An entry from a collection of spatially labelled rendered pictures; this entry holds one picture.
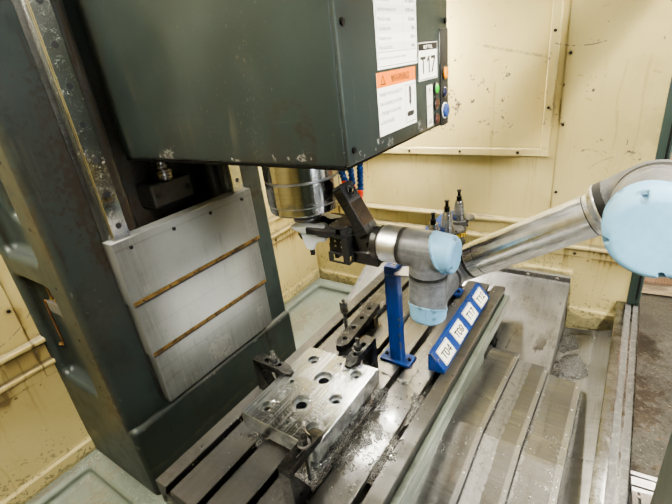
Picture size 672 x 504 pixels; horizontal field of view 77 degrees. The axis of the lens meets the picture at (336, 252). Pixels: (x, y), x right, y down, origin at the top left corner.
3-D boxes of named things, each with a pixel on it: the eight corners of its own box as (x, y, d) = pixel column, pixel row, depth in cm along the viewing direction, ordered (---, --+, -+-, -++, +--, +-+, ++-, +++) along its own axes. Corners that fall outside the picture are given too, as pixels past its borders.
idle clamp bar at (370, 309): (381, 319, 151) (380, 303, 148) (348, 364, 130) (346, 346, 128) (369, 316, 153) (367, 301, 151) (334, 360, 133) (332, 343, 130)
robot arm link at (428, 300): (459, 305, 90) (461, 259, 85) (438, 333, 82) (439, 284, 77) (425, 296, 94) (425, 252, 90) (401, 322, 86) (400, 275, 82)
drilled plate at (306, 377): (379, 383, 116) (378, 368, 114) (317, 464, 95) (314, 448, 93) (312, 359, 128) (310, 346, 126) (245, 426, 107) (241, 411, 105)
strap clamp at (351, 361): (378, 367, 128) (374, 326, 122) (356, 395, 118) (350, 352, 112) (369, 364, 130) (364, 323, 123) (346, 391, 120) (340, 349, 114)
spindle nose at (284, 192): (305, 192, 104) (297, 142, 99) (356, 199, 93) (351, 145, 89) (254, 213, 93) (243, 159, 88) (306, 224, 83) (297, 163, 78)
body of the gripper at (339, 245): (325, 261, 91) (374, 272, 85) (321, 224, 88) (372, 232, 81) (344, 247, 97) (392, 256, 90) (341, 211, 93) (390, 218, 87)
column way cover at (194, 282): (277, 321, 157) (250, 187, 136) (170, 406, 122) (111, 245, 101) (268, 318, 160) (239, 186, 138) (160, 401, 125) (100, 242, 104)
